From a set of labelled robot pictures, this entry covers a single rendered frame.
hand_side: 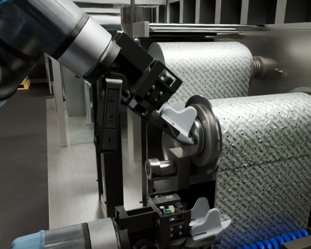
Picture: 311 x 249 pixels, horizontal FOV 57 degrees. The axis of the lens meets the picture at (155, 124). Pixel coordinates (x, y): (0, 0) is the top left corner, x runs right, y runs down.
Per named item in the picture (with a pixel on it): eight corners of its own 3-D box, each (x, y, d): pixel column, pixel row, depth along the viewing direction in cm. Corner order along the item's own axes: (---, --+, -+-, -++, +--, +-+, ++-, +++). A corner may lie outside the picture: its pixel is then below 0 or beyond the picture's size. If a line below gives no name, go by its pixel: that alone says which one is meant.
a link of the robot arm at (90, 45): (57, 62, 36) (55, 58, 43) (87, 84, 38) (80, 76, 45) (93, 14, 36) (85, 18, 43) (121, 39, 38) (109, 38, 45)
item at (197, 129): (180, 110, 55) (200, 124, 48) (190, 109, 55) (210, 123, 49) (178, 145, 57) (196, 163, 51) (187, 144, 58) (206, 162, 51)
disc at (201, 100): (179, 156, 62) (182, 88, 58) (182, 156, 62) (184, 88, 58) (216, 189, 49) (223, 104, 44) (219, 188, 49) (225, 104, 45)
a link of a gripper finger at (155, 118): (184, 134, 44) (141, 101, 41) (178, 142, 44) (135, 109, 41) (173, 126, 48) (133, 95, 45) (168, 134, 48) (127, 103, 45)
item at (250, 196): (210, 257, 55) (216, 169, 50) (304, 229, 63) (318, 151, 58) (212, 259, 55) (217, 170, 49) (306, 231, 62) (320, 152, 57)
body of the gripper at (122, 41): (187, 85, 43) (126, 29, 38) (152, 130, 43) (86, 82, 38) (167, 78, 50) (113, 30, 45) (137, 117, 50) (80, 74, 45)
